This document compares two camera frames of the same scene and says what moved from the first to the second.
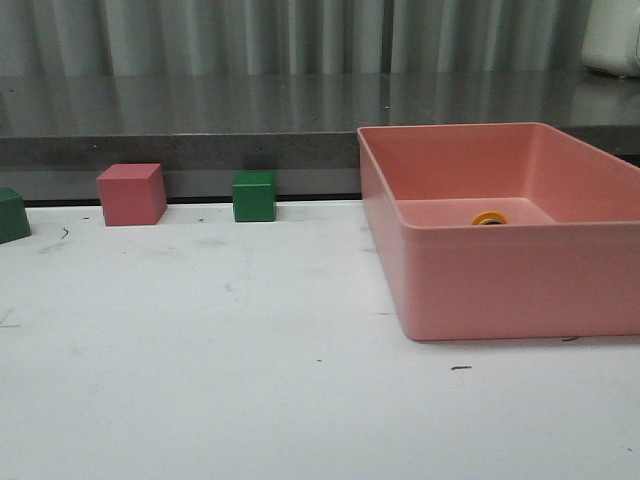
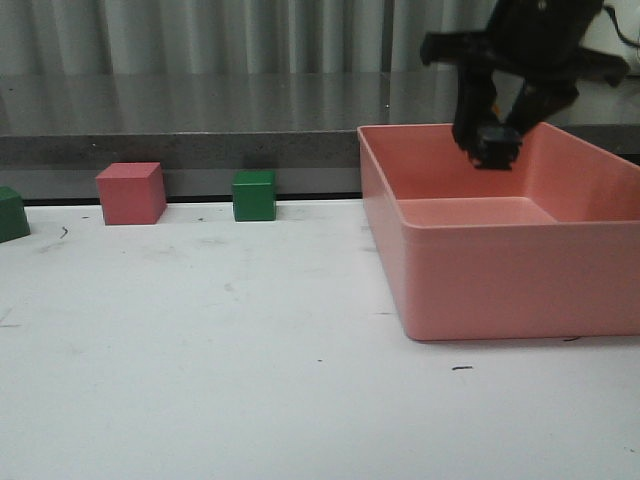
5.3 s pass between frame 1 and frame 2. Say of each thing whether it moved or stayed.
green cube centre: stayed
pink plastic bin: stayed
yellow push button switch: moved
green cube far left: stayed
